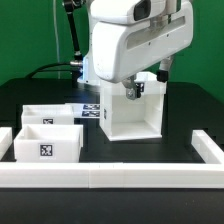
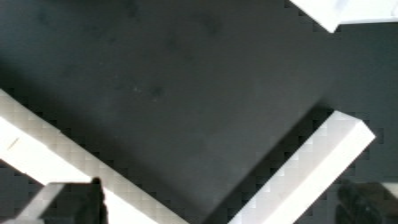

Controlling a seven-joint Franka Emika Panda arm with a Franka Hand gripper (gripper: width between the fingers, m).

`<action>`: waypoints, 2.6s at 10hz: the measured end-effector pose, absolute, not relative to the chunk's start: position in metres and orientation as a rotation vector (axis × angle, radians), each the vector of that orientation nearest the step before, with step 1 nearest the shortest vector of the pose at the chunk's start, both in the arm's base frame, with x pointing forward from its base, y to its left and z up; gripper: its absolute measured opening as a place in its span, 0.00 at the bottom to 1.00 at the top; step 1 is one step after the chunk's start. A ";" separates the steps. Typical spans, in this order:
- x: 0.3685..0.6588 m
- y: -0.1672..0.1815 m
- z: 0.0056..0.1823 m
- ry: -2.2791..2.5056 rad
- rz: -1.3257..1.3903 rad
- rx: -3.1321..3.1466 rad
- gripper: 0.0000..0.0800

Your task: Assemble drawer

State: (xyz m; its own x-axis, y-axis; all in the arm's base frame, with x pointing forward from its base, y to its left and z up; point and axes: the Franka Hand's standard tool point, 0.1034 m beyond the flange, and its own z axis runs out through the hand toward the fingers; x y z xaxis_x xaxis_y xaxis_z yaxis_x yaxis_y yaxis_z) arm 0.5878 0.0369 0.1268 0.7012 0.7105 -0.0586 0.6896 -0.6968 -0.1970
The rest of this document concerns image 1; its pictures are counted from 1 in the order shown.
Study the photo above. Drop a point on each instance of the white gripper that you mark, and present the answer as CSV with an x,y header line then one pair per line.
x,y
130,37

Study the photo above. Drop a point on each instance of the white drawer cabinet box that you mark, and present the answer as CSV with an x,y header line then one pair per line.
x,y
125,119

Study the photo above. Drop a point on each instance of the white drawer with knob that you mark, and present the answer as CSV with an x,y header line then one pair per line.
x,y
40,143

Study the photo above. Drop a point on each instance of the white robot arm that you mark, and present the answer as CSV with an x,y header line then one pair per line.
x,y
132,35

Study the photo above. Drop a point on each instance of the rear white drawer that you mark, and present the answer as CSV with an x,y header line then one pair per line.
x,y
58,114

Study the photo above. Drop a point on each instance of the white marker sheet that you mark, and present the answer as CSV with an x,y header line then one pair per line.
x,y
84,110

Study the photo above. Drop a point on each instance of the white left fence block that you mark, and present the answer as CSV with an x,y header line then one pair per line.
x,y
5,140

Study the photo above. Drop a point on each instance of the white right fence rail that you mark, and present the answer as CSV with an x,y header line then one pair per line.
x,y
208,150

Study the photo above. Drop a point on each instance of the white fence rail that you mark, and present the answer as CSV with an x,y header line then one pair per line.
x,y
110,175
208,150

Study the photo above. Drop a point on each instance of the white front fence rail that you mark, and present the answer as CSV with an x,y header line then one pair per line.
x,y
110,175

